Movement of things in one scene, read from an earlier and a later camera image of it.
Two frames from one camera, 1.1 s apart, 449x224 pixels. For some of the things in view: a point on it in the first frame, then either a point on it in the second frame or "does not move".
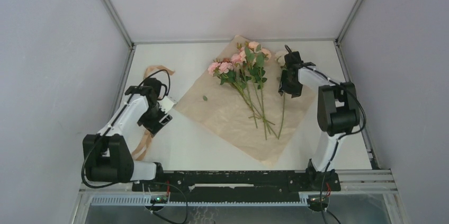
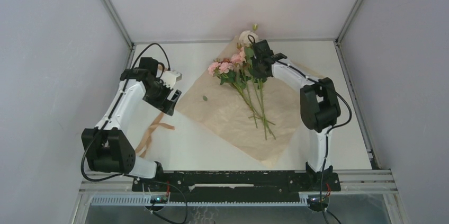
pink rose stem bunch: x=245 y=71 does not move
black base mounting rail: x=239 y=186 does not move
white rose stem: x=281 y=126 to x=243 y=37
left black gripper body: x=150 y=120 to x=158 y=96
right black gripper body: x=290 y=86 to x=258 y=72
